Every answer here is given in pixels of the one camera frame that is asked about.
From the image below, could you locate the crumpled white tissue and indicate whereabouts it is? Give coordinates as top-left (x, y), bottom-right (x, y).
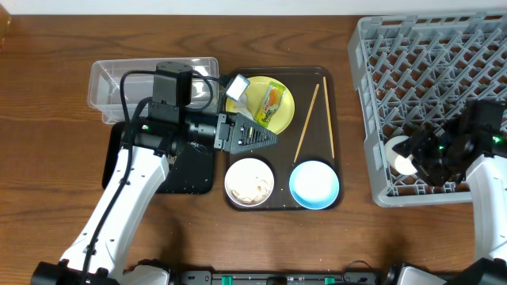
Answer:
top-left (235, 94), bottom-right (254, 120)

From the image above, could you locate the yellow plate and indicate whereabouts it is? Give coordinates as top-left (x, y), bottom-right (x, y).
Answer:
top-left (226, 76), bottom-right (295, 134)

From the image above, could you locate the clear plastic bin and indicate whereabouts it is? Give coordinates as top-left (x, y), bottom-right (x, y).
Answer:
top-left (88, 57), bottom-right (219, 124)

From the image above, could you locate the white cup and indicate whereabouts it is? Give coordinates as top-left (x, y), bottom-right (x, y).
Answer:
top-left (385, 135), bottom-right (417, 175)

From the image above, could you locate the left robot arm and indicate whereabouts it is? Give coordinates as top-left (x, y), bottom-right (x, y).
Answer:
top-left (30, 61), bottom-right (278, 285)

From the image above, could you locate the green snack wrapper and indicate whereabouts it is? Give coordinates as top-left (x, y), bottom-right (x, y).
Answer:
top-left (254, 82), bottom-right (287, 127)

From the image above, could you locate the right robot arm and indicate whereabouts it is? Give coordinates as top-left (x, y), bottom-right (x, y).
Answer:
top-left (385, 100), bottom-right (506, 284)

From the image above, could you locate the wooden chopstick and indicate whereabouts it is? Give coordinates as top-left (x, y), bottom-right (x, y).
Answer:
top-left (293, 83), bottom-right (320, 163)
top-left (322, 76), bottom-right (335, 158)

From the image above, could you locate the blue bowl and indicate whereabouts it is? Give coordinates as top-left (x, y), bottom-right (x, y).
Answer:
top-left (288, 161), bottom-right (340, 210)

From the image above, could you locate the left wooden chopstick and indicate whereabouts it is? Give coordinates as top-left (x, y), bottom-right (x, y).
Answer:
top-left (293, 83), bottom-right (320, 163)

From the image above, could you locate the pink bowl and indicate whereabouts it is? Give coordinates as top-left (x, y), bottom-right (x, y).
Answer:
top-left (224, 158), bottom-right (275, 207)

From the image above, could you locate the right wooden chopstick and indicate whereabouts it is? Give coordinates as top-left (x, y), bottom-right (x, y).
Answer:
top-left (322, 76), bottom-right (335, 158)

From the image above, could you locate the dark brown serving tray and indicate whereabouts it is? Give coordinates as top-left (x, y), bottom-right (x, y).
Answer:
top-left (225, 66), bottom-right (341, 211)

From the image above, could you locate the black waste tray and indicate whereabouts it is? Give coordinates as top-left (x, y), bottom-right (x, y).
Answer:
top-left (101, 122), bottom-right (215, 195)

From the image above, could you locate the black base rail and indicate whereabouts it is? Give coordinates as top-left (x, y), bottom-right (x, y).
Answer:
top-left (173, 270), bottom-right (391, 285)

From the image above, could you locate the left black cable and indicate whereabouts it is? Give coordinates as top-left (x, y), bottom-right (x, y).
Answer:
top-left (78, 70), bottom-right (217, 285)

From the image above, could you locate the grey dishwasher rack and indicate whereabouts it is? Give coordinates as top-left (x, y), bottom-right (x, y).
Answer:
top-left (348, 11), bottom-right (506, 207)

